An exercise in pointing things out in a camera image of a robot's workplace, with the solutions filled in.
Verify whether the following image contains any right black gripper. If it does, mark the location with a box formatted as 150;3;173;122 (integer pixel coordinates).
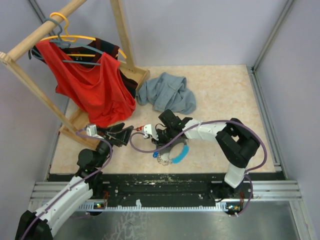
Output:
151;126;176;150

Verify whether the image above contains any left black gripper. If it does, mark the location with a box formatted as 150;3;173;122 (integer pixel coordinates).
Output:
95;122;134;168

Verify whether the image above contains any blue key tag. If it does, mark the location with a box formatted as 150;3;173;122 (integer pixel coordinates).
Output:
152;151;159;158

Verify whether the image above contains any bunch of keys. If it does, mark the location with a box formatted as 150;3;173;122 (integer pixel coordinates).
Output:
157;140;189;166

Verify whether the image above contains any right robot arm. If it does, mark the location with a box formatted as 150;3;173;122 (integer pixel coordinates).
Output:
143;110;261;199

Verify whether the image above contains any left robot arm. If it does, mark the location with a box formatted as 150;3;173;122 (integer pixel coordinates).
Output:
15;123;134;240

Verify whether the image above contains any red tank top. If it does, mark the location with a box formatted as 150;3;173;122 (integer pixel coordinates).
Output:
35;39;136;128

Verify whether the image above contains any blue denim shirt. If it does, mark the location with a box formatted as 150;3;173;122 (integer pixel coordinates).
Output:
137;72;197;115

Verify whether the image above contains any wooden clothes rack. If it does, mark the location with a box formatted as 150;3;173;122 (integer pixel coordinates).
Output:
0;0;150;151

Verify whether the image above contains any teal hanger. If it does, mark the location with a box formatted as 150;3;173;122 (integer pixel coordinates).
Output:
27;17;103;60

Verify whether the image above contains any yellow hanger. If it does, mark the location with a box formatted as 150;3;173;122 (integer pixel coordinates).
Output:
41;12;127;65

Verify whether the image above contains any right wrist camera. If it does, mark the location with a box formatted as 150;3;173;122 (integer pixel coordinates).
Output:
141;124;159;140

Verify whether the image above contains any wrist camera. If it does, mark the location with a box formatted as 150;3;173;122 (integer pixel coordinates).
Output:
141;124;159;140
85;123;98;137

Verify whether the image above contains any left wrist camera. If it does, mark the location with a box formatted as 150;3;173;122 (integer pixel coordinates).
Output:
85;123;98;137

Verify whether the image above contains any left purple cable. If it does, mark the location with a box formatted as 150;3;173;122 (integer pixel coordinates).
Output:
19;127;115;240

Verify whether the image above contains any purple cable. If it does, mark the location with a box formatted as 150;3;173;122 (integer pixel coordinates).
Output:
19;127;115;240
129;119;268;217

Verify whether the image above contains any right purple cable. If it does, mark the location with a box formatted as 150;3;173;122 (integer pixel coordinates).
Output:
129;119;268;217

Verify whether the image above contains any aluminium frame rail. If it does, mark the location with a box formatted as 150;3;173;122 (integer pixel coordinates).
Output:
28;180;302;212

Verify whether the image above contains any left aluminium corner post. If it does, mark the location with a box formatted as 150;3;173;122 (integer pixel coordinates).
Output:
27;0;46;24

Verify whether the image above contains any aluminium corner post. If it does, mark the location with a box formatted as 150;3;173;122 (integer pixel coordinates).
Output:
27;0;46;24
251;0;296;73

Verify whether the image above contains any right aluminium corner post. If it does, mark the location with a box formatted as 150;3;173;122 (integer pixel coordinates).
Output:
251;0;296;73

